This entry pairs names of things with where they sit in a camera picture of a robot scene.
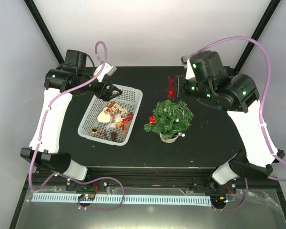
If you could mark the small green christmas tree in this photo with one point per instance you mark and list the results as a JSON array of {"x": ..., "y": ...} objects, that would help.
[{"x": 171, "y": 118}]

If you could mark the red gift box ornament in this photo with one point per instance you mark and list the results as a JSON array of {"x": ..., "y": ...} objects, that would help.
[{"x": 152, "y": 119}]

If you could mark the white perforated plastic basket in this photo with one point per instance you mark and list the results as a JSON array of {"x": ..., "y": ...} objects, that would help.
[{"x": 130, "y": 99}]

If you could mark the gold merry christmas sign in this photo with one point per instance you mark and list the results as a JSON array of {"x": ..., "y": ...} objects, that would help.
[{"x": 116, "y": 107}]

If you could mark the white mesh bow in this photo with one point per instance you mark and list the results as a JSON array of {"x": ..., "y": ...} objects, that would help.
[{"x": 114, "y": 122}]

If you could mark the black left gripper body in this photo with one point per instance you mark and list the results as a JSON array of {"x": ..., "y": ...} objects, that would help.
[{"x": 100, "y": 94}]

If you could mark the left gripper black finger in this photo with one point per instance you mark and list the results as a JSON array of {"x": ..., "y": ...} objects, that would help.
[
  {"x": 114, "y": 89},
  {"x": 114, "y": 94}
]

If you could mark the cream heart ornament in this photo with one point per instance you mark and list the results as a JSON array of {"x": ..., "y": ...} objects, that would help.
[{"x": 103, "y": 117}]

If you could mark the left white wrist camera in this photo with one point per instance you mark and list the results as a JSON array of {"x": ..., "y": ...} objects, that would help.
[{"x": 108, "y": 70}]

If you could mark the white tree pot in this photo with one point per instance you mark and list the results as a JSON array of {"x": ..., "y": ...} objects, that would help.
[{"x": 168, "y": 138}]

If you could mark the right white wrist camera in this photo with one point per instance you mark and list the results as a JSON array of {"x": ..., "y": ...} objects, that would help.
[{"x": 190, "y": 65}]

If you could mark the brown pine cone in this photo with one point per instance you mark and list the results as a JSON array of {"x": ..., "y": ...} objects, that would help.
[{"x": 114, "y": 136}]

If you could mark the burlap bow ornament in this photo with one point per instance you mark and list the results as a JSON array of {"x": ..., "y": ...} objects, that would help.
[{"x": 124, "y": 132}]

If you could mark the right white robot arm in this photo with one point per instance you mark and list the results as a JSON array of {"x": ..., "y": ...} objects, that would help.
[{"x": 215, "y": 86}]

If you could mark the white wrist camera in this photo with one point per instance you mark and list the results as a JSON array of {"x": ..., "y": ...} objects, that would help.
[
  {"x": 190, "y": 65},
  {"x": 108, "y": 70}
]

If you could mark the gold bell ornament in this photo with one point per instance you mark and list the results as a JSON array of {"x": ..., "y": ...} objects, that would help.
[{"x": 94, "y": 131}]

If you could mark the brown ribbon bow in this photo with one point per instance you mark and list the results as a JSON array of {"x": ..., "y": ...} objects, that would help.
[{"x": 108, "y": 109}]

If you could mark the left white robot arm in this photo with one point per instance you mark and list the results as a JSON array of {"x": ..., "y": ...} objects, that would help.
[{"x": 70, "y": 78}]

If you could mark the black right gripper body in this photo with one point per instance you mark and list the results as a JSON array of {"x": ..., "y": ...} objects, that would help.
[{"x": 184, "y": 91}]

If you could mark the white slotted cable duct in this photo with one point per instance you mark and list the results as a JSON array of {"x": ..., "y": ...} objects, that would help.
[{"x": 124, "y": 199}]

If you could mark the red berry sprig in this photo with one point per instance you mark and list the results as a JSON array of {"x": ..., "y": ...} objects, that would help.
[{"x": 103, "y": 134}]

